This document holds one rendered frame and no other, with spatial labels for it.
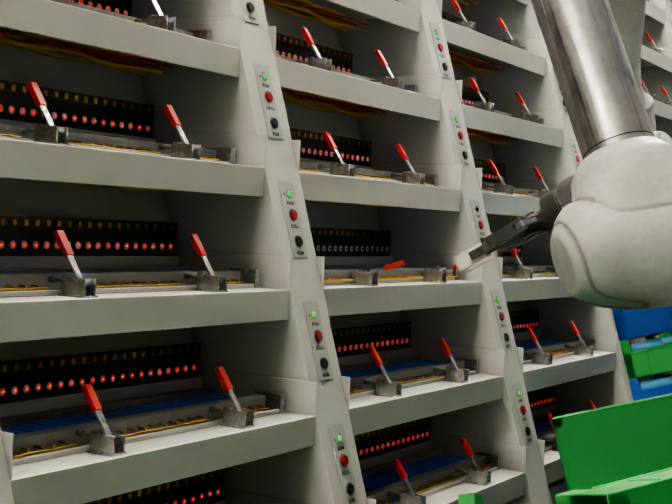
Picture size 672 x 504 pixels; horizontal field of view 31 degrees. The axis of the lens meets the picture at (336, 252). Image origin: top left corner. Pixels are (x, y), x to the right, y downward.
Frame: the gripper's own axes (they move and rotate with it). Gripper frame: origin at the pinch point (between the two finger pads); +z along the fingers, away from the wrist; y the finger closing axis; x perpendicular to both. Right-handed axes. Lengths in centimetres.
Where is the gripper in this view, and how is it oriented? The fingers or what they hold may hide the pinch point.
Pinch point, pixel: (475, 256)
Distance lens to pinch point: 226.1
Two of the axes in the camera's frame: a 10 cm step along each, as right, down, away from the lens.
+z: -7.6, 4.5, 4.6
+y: 5.2, 0.0, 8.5
